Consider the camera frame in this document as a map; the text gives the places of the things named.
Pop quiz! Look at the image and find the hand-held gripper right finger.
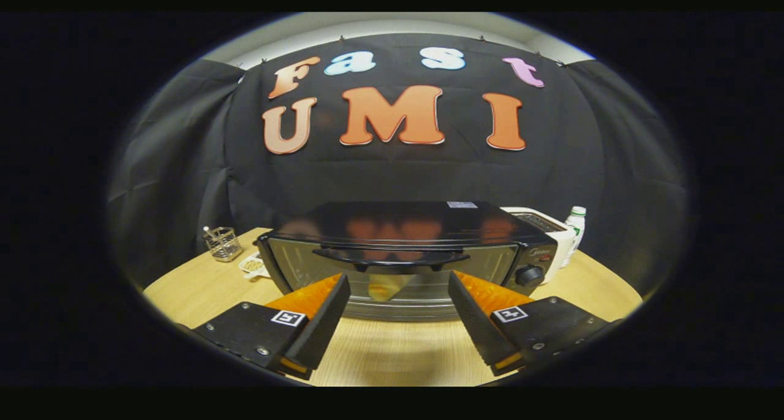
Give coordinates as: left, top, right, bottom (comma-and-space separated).
447, 271, 625, 377

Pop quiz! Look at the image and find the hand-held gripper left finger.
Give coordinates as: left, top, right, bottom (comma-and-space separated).
190, 273, 352, 381

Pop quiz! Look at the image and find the golden croissant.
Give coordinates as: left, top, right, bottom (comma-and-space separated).
366, 274, 402, 302

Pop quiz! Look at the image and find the black toaster oven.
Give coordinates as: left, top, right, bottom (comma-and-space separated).
255, 201, 559, 323

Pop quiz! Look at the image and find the white bread toaster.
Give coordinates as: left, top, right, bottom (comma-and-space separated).
501, 207, 576, 285

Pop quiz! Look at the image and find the small white snack dish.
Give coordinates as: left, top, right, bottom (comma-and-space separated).
239, 252, 271, 281

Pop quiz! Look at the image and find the white drink bottle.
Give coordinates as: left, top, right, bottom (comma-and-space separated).
559, 206, 587, 269

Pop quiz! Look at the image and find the wire mesh basket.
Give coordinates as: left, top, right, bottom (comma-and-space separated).
203, 226, 244, 263

